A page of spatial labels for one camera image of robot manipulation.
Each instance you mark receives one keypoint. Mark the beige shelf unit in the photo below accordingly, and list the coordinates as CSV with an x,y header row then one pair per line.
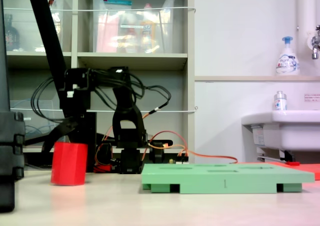
x,y
132,61

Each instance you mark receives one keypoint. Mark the notched black stack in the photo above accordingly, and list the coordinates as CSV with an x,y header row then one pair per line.
x,y
10,161

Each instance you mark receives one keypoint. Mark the blue topped packet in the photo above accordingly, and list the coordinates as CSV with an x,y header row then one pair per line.
x,y
117,2

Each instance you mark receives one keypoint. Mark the large orange foam block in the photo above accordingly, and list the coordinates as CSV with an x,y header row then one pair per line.
x,y
262,163

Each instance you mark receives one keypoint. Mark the red printed base mount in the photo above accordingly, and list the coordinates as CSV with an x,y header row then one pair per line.
x,y
100,168

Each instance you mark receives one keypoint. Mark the metal faucet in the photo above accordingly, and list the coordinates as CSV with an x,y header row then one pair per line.
x,y
315,46

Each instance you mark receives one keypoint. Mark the green shape sorter board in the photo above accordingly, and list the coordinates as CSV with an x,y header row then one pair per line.
x,y
200,183

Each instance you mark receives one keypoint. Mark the black table clamp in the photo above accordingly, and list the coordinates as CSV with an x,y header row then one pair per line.
x,y
157,156

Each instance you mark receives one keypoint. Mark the red octagonal pillar block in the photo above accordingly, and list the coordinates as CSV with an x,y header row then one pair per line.
x,y
68,163

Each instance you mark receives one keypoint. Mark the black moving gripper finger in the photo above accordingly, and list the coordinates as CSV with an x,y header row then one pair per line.
x,y
58,131

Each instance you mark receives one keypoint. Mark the small orange foam block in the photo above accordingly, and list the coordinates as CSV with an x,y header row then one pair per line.
x,y
312,172

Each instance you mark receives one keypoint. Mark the pink packet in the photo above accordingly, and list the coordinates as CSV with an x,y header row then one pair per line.
x,y
107,36

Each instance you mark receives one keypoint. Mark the bottle with orange label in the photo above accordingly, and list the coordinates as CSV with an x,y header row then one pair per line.
x,y
147,31

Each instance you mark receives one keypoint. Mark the small red block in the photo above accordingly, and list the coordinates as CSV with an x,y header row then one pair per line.
x,y
293,163

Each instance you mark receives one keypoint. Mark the black tripod brace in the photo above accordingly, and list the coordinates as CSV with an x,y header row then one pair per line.
x,y
37,138

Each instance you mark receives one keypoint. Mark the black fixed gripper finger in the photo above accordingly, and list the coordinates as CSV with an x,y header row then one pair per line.
x,y
91,141

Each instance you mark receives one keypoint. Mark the white foam soap bottle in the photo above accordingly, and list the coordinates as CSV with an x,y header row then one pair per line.
x,y
287,64

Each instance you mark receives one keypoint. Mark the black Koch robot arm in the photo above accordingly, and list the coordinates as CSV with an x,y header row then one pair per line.
x,y
127,116

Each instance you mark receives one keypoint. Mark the narrow clear container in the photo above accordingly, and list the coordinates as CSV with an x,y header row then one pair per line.
x,y
66,24

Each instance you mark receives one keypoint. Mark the small clear sanitizer bottle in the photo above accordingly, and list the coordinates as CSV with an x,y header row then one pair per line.
x,y
280,103

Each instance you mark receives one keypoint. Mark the black tripod leg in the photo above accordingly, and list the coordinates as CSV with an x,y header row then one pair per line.
x,y
3,49
42,16

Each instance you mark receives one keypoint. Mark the dark glass bottle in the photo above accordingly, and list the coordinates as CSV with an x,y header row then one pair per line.
x,y
11,36

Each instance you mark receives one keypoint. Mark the wall label with red text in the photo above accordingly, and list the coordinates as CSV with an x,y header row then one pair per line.
x,y
312,98

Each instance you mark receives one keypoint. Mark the large clear storage box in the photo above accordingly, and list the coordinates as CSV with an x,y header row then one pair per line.
x,y
165,24

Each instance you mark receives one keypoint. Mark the white sink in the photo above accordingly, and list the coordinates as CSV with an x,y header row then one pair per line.
x,y
295,133

